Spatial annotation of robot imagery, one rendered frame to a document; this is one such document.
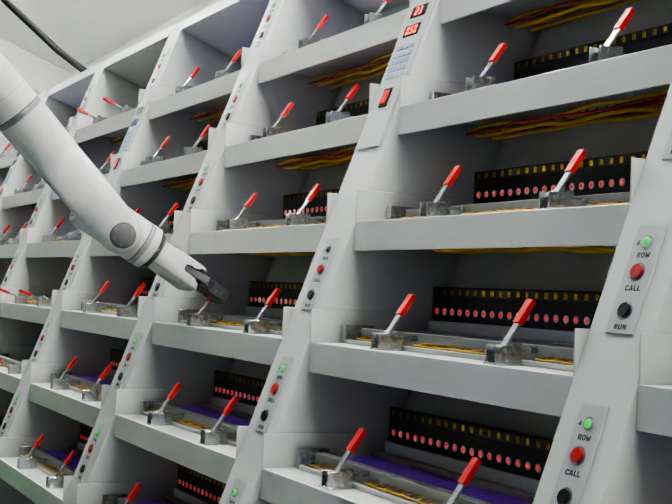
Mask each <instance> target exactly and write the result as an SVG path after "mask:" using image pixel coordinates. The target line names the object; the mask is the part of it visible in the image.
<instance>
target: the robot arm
mask: <svg viewBox="0 0 672 504"><path fill-rule="evenodd" d="M0 131H1V132H2V134H3V135H4V136H5V137H6V138H7V139H8V141H9V142H10V143H11V144H12V145H13V146H14V147H15V149H16V150H17V151H18V152H19V153H20V154H21V155H22V156H23V158H24V159H25V160H26V161H27V162H28V163H29V164H30V165H31V166H32V168H33V169H34V170H35V171H36V172H37V173H38V174H39V175H40V176H41V177H42V179H43V180H44V181H45V182H46V183H47V184H48V185H49V187H50V188H51V189H52V190H53V191H54V192H55V194H56V195H57V196H58V197H59V198H60V199H61V200H62V201H63V203H64V204H65V205H66V206H67V207H68V208H69V209H70V210H71V214H70V218H69V222H70V223H71V224H72V225H74V226H75V227H77V228H78V229H80V230H81V231H83V232H84V233H86V234H87V235H89V236H90V237H92V238H93V239H95V240H96V241H98V242H99V243H101V244H102V245H103V246H104V247H105V248H106V249H108V250H110V251H111V252H114V253H116V254H118V255H119V256H121V257H122V258H124V259H125V260H127V261H128V262H130V263H131V264H133V265H134V266H136V267H142V268H146V267H148V268H149V269H150V270H152V271H153V272H154V273H156V274H157V275H158V276H160V277H161V278H163V279H164V280H165V281H167V282H168V283H170V284H171V285H172V286H174V287H175V288H177V289H179V290H184V291H194V290H196V291H197V292H199V293H201V294H202V293H203V294H202V295H203V296H204V297H206V298H208V297H210V298H211V299H213V301H212V302H213V303H215V304H216V305H219V304H220V305H224V304H225V302H226V300H227V299H228V297H229V295H230V293H231V292H230V291H229V290H228V289H226V288H225V287H224V286H222V285H221V284H219V283H218V282H216V281H214V280H213V279H211V278H210V277H208V276H207V275H206V274H204V273H206V272H207V271H206V268H205V267H204V266H203V265H201V264H200V263H198V262H197V261H196V260H194V259H193V258H191V257H190V256H188V255H187V254H185V253H183V252H182V251H180V250H179V249H177V248H176V247H174V246H172V245H170V244H169V243H167V242H166V235H165V234H163V231H162V230H161V229H160V228H158V227H157V226H156V225H154V224H153V223H151V222H150V221H148V220H147V219H145V218H144V217H142V216H141V215H139V214H138V213H136V212H135V211H133V210H132V209H131V208H129V207H128V206H127V205H126V204H125V203H124V201H123V200H122V199H121V198H120V196H119V195H118V194H117V192H116V191H115V190H114V189H113V187H112V186H111V185H110V184H109V182H108V181H107V180H106V179H105V177H104V176H103V175H102V174H101V172H100V171H99V170H98V169H97V168H96V166H95V165H94V164H93V163H92V161H91V160H90V159H89V158H88V157H87V156H86V154H85V153H84V152H83V151H82V150H81V148H80V147H79V146H78V145H77V143H76V142H75V141H74V140H73V138H72V137H71V136H70V135H69V133H68V132H67V131H66V130H65V128H64V127H63V126H62V125H61V123H60V122H59V121H58V120H57V118H56V117H55V116H54V115H53V113H52V112H51V111H50V110H49V109H48V107H47V106H46V105H45V104H44V103H43V101H42V100H41V99H40V98H39V97H38V95H37V94H36V93H35V92H34V90H33V89H32V88H31V87H30V86H29V84H28V83H27V82H26V81H25V80H24V78H23V77H22V76H21V75H20V74H19V72H18V71H17V70H16V69H15V68H14V66H13V65H12V64H11V63H10V62H9V61H8V59H7V58H6V57H5V56H4V55H3V54H2V53H1V52H0Z"/></svg>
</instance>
